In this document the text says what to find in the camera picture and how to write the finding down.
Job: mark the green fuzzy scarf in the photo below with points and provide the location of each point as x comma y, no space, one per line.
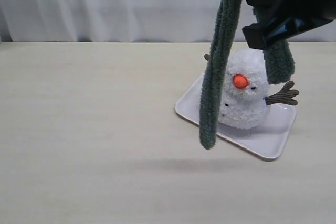
280,66

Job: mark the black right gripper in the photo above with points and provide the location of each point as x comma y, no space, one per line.
285,19

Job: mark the white plush snowman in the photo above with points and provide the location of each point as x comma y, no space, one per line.
245,101

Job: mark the white curtain backdrop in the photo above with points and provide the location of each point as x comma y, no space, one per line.
108,20

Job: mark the white plastic tray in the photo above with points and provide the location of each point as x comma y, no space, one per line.
267,141

